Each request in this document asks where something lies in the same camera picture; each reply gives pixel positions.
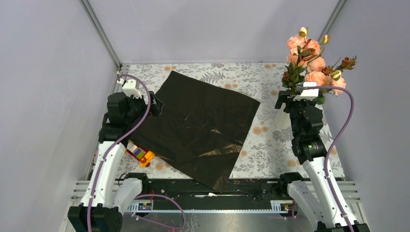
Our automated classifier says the orange toy block cart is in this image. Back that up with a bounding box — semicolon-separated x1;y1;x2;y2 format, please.
126;141;156;167

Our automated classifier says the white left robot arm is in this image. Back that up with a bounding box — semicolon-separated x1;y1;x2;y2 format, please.
67;91;163;232

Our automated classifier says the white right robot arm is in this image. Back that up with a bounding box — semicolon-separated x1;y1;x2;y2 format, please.
275;91;370;232

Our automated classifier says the brown rose spray stem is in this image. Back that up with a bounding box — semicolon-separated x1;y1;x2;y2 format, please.
322;56;357;81

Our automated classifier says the large peach rose stem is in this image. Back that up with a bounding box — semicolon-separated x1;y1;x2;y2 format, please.
282;27;328;93

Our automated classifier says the peach rose spray stem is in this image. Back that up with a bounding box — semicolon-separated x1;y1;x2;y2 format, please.
304;70;347;105

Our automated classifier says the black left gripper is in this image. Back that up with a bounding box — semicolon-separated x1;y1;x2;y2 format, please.
125;90;163;123

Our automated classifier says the black wrapping paper sheet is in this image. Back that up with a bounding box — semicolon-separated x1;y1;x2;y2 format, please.
130;71;260;192

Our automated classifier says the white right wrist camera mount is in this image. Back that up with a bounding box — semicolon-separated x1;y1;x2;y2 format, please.
293;82;319;101

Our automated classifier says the white ribbed ceramic vase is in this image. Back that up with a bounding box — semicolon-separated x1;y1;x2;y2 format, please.
274;109;291;130

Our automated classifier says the aluminium frame rail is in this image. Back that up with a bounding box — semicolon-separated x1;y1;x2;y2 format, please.
80;0;122;70

